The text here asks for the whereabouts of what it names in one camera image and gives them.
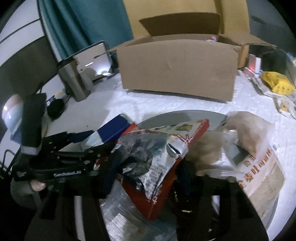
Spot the red snack bag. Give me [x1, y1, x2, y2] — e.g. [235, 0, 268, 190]
[94, 119, 210, 221]

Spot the clear bag of nuts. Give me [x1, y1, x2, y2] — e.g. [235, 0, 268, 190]
[185, 111, 274, 171]

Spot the brown bread package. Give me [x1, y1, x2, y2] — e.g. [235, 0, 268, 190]
[197, 146, 285, 219]

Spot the silver blue chip bag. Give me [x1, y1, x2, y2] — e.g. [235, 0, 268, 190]
[206, 36, 217, 42]

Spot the person's hand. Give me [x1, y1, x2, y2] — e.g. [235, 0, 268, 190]
[10, 179, 46, 208]

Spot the black round lid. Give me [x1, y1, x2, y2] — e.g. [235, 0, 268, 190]
[47, 99, 65, 121]

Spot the stainless steel tumbler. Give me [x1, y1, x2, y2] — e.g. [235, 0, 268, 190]
[57, 56, 91, 102]

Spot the small blue white box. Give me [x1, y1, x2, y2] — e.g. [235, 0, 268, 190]
[46, 89, 69, 106]

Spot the tablet in grey case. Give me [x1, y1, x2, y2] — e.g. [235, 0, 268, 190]
[57, 41, 114, 81]

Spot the stack of blue plates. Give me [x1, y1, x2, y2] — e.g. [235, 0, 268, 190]
[1, 94, 23, 144]

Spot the grey round mat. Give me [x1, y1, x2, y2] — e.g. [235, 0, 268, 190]
[76, 109, 280, 241]

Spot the clear plastic packet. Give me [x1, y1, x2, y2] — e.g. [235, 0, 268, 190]
[100, 180, 177, 240]

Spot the open cardboard box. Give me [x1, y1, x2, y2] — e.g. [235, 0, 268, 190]
[93, 11, 277, 103]

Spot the teal curtain left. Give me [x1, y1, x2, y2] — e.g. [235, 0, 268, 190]
[38, 1, 133, 60]

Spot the capybara sticker packet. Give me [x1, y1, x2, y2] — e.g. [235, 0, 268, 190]
[275, 96, 296, 119]

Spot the white power strip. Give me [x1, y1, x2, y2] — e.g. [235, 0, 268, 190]
[243, 67, 263, 78]

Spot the white charger red light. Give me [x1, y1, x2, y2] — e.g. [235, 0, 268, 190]
[248, 54, 261, 73]

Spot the black power adapter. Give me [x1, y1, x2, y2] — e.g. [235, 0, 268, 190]
[261, 50, 287, 74]

